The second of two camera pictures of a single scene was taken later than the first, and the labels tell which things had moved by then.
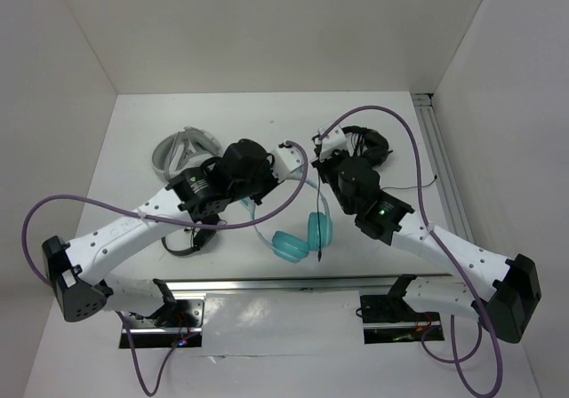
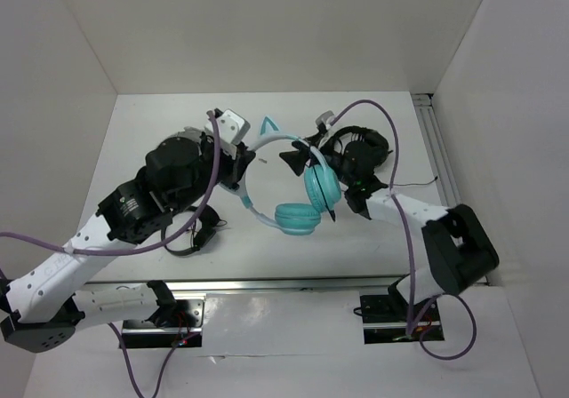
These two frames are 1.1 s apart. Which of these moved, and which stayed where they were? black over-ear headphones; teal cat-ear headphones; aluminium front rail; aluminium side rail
Moved: teal cat-ear headphones
Stayed: aluminium front rail; aluminium side rail; black over-ear headphones
